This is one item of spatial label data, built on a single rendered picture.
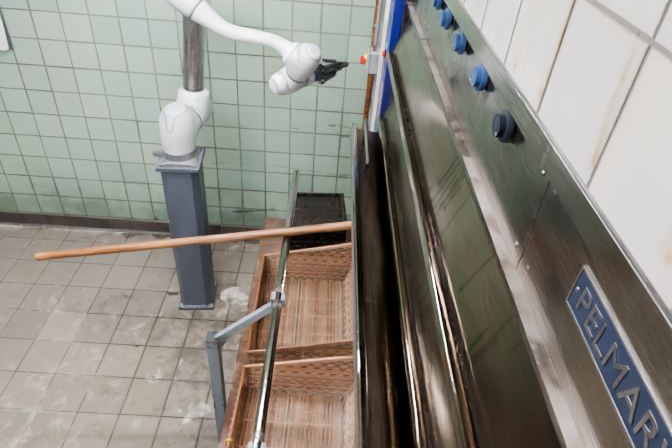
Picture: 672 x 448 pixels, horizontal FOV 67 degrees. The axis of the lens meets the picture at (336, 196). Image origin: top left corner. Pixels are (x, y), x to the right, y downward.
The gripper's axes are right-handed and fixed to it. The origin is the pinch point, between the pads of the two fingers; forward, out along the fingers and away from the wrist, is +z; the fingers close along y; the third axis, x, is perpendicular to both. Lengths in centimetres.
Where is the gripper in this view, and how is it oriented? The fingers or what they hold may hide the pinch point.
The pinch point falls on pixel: (341, 65)
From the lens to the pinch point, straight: 246.7
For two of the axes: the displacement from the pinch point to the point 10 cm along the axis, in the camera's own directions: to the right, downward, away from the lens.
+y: -0.7, 8.1, 5.9
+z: 7.1, -3.7, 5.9
